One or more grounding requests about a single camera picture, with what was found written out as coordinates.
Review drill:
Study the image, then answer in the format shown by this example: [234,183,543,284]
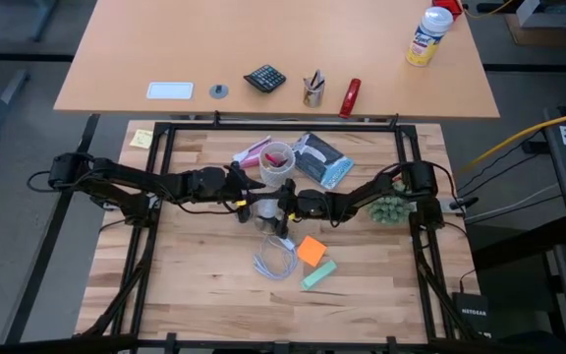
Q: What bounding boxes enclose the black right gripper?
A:
[253,177,333,241]

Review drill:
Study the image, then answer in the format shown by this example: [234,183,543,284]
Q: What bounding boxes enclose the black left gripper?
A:
[184,164,267,223]

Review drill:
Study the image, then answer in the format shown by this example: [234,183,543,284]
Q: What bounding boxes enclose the white round lightbulb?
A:
[255,199,282,220]

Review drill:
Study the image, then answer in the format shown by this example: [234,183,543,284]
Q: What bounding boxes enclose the white lamp cable with switch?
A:
[252,234,299,281]

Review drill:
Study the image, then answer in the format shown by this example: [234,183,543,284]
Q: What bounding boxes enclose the white textured pen cup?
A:
[258,141,297,189]

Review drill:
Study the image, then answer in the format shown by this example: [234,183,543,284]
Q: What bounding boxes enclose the orange sticky note pad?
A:
[296,235,328,268]

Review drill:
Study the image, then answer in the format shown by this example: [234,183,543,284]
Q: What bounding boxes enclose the blue packaged item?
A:
[292,132,356,187]

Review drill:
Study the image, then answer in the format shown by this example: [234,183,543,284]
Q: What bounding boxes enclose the green eraser block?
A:
[300,260,338,292]

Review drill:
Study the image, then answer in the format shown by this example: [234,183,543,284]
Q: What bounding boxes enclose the small green artificial plant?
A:
[366,194,416,227]

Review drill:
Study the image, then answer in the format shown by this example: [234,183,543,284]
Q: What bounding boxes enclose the black calculator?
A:
[243,64,288,94]

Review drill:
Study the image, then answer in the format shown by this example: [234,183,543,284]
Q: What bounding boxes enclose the gold metal pencil cup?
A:
[303,69,327,109]

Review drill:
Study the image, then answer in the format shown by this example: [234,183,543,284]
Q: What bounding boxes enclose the yellow sticky note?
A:
[129,129,154,150]

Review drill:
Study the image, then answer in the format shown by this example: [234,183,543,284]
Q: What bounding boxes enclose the white rectangular tray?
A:
[145,81,195,101]

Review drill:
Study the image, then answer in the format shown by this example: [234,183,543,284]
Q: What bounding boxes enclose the red stapler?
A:
[338,78,363,120]

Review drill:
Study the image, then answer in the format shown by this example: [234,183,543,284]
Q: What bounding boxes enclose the beige wooden desk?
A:
[53,0,501,121]

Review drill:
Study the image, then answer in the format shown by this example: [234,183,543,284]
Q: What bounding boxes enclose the white power strip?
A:
[439,197,467,215]

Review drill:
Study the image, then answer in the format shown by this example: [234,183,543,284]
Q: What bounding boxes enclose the black network router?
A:
[452,291,491,340]

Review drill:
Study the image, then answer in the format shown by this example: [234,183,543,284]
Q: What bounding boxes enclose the yellow disinfecting wipes canister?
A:
[405,6,454,68]

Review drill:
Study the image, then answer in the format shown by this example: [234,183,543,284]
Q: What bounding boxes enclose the red box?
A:
[432,0,464,21]

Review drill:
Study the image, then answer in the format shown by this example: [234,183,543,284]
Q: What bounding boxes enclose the brown cardboard box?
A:
[504,0,566,48]

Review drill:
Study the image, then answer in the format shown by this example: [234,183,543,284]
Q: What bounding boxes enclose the white box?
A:
[516,0,566,29]

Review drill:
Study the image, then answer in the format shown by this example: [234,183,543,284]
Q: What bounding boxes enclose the red handled scissors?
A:
[264,151,289,168]

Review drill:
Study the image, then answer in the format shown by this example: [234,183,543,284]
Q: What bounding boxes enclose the black metal table frame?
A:
[74,111,481,354]

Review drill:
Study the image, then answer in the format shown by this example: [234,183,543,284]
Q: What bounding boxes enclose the yellow cable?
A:
[459,107,566,171]

